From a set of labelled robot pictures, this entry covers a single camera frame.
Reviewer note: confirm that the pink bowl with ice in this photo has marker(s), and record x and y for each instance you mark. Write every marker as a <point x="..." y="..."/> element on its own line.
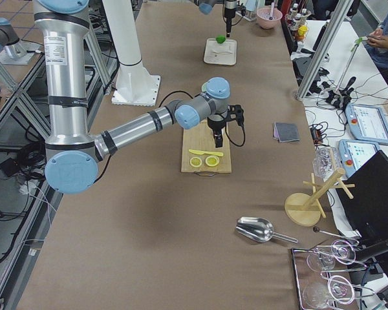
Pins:
<point x="268" y="18"/>

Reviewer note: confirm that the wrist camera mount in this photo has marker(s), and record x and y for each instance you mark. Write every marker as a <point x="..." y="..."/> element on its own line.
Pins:
<point x="236" y="113"/>

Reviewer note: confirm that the grey folded cloth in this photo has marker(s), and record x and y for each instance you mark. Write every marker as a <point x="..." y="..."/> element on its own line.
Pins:
<point x="285" y="132"/>

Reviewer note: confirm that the green lime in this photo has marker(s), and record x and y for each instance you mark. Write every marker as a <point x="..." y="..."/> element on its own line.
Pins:
<point x="220" y="39"/>

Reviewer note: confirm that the yellow plastic knife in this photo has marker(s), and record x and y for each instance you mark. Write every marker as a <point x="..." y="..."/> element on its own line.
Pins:
<point x="204" y="152"/>

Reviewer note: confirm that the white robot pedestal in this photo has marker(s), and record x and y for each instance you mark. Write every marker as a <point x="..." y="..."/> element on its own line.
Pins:
<point x="134" y="84"/>

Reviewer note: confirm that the far teach pendant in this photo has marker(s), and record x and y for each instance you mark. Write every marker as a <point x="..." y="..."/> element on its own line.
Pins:
<point x="367" y="123"/>

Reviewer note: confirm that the aluminium frame post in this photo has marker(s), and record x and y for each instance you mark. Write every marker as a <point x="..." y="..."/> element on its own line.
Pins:
<point x="327" y="39"/>

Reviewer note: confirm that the lemon slice single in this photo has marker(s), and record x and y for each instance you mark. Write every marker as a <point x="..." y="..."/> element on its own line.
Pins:
<point x="212" y="161"/>

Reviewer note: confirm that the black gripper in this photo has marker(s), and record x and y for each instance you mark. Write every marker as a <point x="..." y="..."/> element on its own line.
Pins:
<point x="215" y="123"/>
<point x="228" y="13"/>

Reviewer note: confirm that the metal scoop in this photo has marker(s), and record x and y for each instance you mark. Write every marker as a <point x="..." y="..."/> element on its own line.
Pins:
<point x="260" y="230"/>

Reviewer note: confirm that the teach pendant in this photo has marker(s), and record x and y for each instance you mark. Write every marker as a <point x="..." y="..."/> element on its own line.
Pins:
<point x="355" y="153"/>
<point x="367" y="123"/>

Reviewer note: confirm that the black monitor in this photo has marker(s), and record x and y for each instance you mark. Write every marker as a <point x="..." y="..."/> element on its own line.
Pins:
<point x="367" y="211"/>

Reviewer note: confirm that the near teach pendant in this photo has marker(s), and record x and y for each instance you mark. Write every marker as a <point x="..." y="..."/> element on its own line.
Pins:
<point x="355" y="153"/>

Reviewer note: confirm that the metal muddler rod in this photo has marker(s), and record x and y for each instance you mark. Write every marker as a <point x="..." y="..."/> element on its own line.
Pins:
<point x="272" y="7"/>

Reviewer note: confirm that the wine glass rack tray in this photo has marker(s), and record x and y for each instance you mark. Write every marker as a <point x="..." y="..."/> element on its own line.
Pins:
<point x="322" y="276"/>

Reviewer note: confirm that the wooden mug tree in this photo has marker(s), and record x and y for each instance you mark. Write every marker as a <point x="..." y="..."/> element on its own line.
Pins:
<point x="306" y="210"/>

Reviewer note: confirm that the cream rabbit tray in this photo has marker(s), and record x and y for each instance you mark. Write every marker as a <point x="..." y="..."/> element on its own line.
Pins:
<point x="220" y="53"/>

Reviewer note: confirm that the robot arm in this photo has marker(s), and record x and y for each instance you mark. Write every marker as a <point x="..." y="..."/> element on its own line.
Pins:
<point x="206" y="6"/>
<point x="72" y="152"/>

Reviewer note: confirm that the lemon slice stack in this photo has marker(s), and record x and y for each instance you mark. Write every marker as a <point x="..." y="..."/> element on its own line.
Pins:
<point x="195" y="162"/>

